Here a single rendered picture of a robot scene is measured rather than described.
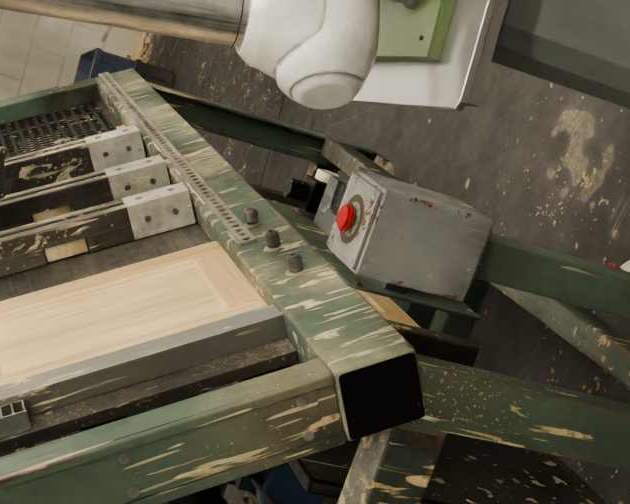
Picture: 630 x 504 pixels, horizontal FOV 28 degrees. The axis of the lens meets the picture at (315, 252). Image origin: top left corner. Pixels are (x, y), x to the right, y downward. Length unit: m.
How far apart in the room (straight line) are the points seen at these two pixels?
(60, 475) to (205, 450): 0.19
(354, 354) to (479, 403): 0.20
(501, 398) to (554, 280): 0.18
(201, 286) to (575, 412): 0.67
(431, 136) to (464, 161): 0.24
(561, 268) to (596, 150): 1.15
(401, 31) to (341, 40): 0.24
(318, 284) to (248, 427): 0.36
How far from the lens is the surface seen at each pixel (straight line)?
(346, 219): 1.66
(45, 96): 3.66
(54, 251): 2.45
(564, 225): 2.95
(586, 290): 1.83
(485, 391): 1.79
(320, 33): 1.87
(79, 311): 2.16
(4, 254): 2.44
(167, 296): 2.13
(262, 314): 1.92
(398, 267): 1.66
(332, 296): 1.91
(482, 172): 3.33
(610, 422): 1.91
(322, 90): 1.88
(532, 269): 1.78
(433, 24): 1.99
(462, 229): 1.68
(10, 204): 2.65
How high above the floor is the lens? 1.60
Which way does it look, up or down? 22 degrees down
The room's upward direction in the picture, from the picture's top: 75 degrees counter-clockwise
